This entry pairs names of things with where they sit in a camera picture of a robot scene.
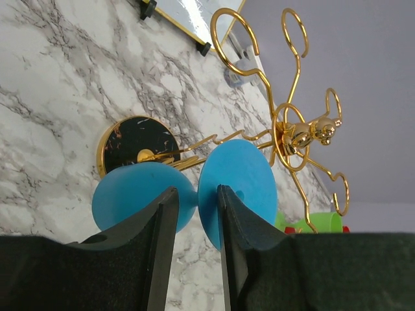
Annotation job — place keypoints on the red wine glass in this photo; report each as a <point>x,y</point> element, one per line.
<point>306,230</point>

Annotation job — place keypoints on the whiteboard with wooden frame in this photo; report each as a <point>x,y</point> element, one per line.
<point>192,16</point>

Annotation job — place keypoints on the gold wire glass rack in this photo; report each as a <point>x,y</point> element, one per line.
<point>143,139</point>

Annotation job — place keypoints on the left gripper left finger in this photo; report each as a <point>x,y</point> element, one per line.
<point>125,267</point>

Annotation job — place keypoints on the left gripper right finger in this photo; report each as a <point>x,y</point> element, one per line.
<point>266,269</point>

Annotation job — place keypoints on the blue wine glass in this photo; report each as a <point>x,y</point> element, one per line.
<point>236,163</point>

